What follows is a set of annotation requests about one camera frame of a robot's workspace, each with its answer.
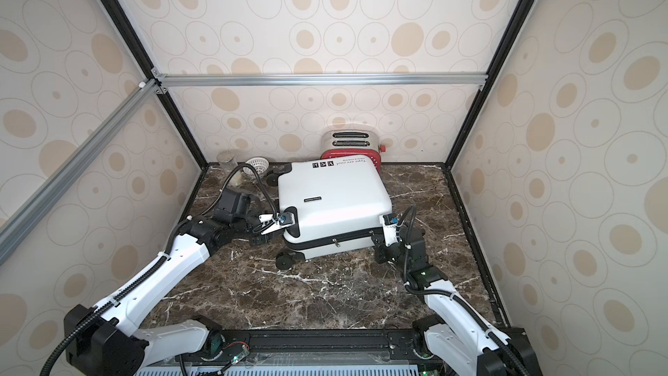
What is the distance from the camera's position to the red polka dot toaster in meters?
1.03

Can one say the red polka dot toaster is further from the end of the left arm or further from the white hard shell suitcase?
the end of the left arm

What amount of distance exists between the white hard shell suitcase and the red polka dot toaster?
0.23ft

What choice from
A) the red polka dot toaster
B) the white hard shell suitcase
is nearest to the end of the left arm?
the white hard shell suitcase

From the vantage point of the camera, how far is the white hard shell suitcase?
2.55 ft
